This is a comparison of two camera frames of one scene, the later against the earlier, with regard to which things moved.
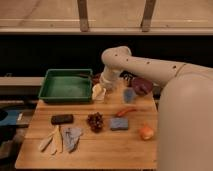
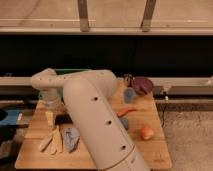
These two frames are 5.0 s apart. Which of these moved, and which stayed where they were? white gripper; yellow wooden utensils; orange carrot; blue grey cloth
Moved: white gripper
Stayed: blue grey cloth; orange carrot; yellow wooden utensils
